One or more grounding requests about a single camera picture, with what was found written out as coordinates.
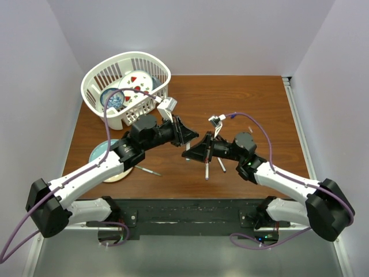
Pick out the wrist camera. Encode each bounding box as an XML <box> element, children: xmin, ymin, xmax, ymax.
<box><xmin>157</xmin><ymin>97</ymin><xmax>177</xmax><ymax>122</ymax></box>
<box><xmin>208</xmin><ymin>114</ymin><xmax>226</xmax><ymax>138</ymax></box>

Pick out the grey green pen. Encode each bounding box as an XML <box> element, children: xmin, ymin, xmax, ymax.
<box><xmin>135</xmin><ymin>166</ymin><xmax>162</xmax><ymax>177</ymax></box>

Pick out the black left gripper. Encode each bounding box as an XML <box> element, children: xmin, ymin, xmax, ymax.
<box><xmin>143</xmin><ymin>114</ymin><xmax>199</xmax><ymax>151</ymax></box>

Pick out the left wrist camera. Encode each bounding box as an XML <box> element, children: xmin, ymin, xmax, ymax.
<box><xmin>157</xmin><ymin>97</ymin><xmax>177</xmax><ymax>122</ymax></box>

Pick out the blue rimmed plate behind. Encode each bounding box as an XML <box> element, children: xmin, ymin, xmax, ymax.
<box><xmin>152</xmin><ymin>76</ymin><xmax>162</xmax><ymax>90</ymax></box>

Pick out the white watermelon pattern plate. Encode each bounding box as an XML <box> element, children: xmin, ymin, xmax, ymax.
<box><xmin>118</xmin><ymin>70</ymin><xmax>153</xmax><ymax>106</ymax></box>

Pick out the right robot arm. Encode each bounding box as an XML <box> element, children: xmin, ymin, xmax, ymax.
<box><xmin>182</xmin><ymin>132</ymin><xmax>355</xmax><ymax>241</ymax></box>

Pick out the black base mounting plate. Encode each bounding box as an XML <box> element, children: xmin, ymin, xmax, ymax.
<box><xmin>86</xmin><ymin>198</ymin><xmax>322</xmax><ymax>242</ymax></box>

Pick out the white plastic dish basket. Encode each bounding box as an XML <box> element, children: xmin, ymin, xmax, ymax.
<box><xmin>81</xmin><ymin>51</ymin><xmax>171</xmax><ymax>130</ymax></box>

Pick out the light blue plate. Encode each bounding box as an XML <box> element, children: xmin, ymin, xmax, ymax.
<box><xmin>88</xmin><ymin>141</ymin><xmax>133</xmax><ymax>183</ymax></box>

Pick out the thin white blue-end pen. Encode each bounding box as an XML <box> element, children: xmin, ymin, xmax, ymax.
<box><xmin>217</xmin><ymin>158</ymin><xmax>227</xmax><ymax>173</ymax></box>

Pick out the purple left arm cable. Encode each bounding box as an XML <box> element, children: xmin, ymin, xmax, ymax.
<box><xmin>0</xmin><ymin>88</ymin><xmax>164</xmax><ymax>264</ymax></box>

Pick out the blue white patterned bowl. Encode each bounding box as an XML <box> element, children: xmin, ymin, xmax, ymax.
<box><xmin>100</xmin><ymin>88</ymin><xmax>125</xmax><ymax>110</ymax></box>

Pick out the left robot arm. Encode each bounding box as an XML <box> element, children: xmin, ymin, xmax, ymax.
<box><xmin>26</xmin><ymin>115</ymin><xmax>199</xmax><ymax>238</ymax></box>

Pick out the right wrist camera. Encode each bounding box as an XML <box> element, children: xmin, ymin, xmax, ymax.
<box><xmin>208</xmin><ymin>114</ymin><xmax>226</xmax><ymax>138</ymax></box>

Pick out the white purple-tip marker pen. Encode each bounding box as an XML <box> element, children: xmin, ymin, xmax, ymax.
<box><xmin>205</xmin><ymin>163</ymin><xmax>209</xmax><ymax>181</ymax></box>

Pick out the aluminium frame rail right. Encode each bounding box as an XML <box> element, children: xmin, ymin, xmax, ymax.
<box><xmin>282</xmin><ymin>77</ymin><xmax>354</xmax><ymax>276</ymax></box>

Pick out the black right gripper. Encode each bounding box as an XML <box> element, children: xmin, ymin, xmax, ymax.
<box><xmin>182</xmin><ymin>132</ymin><xmax>243</xmax><ymax>164</ymax></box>

